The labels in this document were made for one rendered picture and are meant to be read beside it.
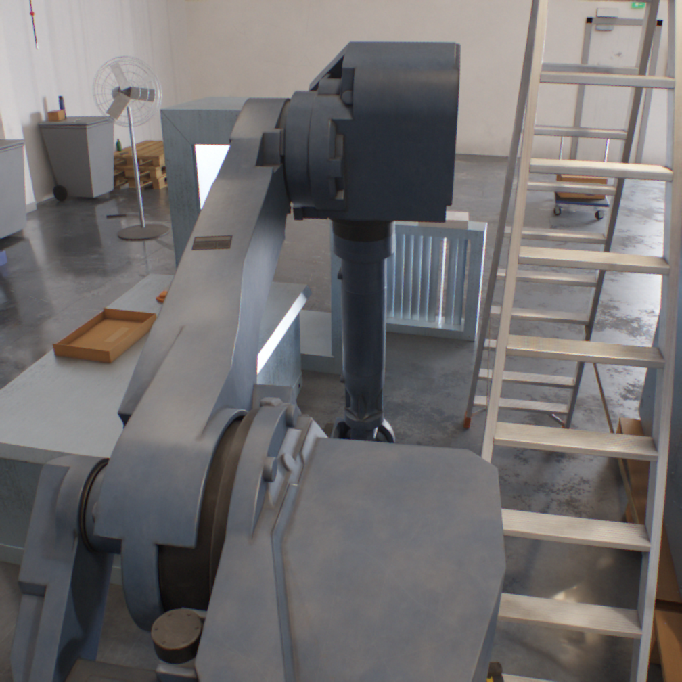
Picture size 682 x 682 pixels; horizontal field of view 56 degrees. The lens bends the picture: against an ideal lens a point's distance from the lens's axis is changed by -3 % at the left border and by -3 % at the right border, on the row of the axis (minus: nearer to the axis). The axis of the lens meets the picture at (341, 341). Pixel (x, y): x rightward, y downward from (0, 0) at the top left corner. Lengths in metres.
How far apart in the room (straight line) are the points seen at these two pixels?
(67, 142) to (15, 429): 6.40
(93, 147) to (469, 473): 8.07
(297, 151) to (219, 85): 11.10
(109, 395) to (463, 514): 2.14
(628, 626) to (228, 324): 1.32
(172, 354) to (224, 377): 0.10
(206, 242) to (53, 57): 8.40
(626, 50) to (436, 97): 10.04
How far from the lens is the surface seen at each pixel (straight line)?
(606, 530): 1.85
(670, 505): 2.99
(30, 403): 2.87
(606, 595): 2.89
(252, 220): 1.22
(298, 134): 1.40
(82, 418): 2.69
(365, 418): 2.01
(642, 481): 3.25
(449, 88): 1.37
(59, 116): 9.03
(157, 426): 0.89
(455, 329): 4.63
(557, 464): 3.51
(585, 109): 11.37
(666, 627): 2.63
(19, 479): 2.77
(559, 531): 1.81
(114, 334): 3.32
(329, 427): 2.14
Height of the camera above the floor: 2.00
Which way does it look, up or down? 26 degrees down
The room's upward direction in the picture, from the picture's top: straight up
